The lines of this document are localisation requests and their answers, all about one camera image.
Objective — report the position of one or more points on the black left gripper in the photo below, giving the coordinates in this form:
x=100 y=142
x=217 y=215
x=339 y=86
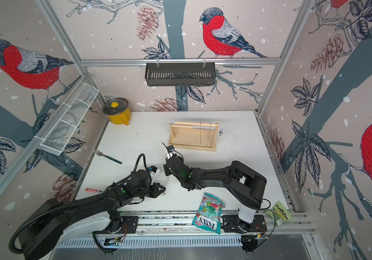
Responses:
x=156 y=192

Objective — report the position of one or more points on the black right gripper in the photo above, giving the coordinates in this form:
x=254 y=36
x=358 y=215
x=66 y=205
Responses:
x=167 y=167

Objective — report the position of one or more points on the wooden jewelry display stand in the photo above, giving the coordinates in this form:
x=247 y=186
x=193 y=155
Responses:
x=194 y=136

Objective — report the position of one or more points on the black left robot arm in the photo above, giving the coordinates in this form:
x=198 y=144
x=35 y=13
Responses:
x=41 y=232

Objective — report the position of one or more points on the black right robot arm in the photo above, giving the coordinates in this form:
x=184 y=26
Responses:
x=245 y=184

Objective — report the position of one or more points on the Fox's candy bag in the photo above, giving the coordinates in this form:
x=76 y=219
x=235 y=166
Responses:
x=209 y=213

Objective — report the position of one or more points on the red pen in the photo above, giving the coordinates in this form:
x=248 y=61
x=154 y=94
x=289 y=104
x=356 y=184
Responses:
x=93 y=190

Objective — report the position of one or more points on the yellow pot with lid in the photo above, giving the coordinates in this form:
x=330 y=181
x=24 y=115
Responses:
x=118 y=111

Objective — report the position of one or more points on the green paper label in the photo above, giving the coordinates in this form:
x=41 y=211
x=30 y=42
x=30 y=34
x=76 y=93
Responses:
x=279 y=213

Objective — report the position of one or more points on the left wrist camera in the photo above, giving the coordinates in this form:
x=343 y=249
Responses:
x=154 y=172

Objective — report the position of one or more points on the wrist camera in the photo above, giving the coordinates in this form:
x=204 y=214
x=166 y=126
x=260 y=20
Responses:
x=170 y=151
x=154 y=172

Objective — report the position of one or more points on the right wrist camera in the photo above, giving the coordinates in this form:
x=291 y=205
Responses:
x=170 y=151

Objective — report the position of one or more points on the aluminium front rail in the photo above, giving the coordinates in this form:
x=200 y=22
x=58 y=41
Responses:
x=176 y=223

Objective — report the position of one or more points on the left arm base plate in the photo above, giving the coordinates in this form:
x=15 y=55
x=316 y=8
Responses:
x=123 y=225

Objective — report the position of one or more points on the fork with green handle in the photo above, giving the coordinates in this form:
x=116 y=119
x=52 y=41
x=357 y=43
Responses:
x=98 y=153

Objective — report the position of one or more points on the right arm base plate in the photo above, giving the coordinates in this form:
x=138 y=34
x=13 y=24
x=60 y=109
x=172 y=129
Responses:
x=233 y=224

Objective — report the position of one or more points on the black hanging wire basket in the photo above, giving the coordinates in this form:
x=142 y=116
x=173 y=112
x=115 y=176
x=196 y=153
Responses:
x=180 y=74

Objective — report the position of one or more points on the white wire wall shelf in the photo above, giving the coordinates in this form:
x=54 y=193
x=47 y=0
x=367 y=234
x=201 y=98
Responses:
x=59 y=137

